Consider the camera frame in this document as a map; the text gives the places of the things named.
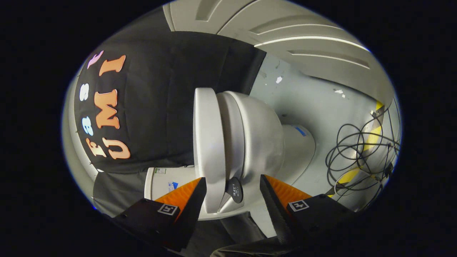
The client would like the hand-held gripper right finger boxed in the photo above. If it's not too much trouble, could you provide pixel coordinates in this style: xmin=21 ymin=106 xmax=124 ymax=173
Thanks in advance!
xmin=260 ymin=175 xmax=357 ymax=247

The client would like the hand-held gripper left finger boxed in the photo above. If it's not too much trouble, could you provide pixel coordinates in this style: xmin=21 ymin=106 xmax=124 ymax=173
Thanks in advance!
xmin=112 ymin=177 xmax=207 ymax=252

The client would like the black round lid handle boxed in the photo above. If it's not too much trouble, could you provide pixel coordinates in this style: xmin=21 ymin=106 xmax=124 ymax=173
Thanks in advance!
xmin=225 ymin=177 xmax=244 ymax=204

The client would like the white toilet lid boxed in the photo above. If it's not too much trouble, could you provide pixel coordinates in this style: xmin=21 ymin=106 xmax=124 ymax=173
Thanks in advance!
xmin=193 ymin=87 xmax=227 ymax=215

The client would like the white toilet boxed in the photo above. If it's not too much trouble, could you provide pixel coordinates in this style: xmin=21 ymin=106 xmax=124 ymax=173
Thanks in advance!
xmin=145 ymin=91 xmax=316 ymax=220

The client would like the white toilet seat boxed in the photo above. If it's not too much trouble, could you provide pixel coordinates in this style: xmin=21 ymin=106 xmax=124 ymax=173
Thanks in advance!
xmin=217 ymin=92 xmax=246 ymax=181

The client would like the black backdrop cloth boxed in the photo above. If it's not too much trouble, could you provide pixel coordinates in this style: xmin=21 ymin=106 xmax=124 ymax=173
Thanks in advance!
xmin=73 ymin=30 xmax=286 ymax=257

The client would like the white drawer cabinet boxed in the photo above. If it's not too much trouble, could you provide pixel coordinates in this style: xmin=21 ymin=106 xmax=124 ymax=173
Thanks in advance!
xmin=164 ymin=0 xmax=395 ymax=107

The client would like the tangle of black cables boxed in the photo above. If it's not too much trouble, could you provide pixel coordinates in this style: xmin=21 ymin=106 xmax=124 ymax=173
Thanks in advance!
xmin=325 ymin=100 xmax=401 ymax=200

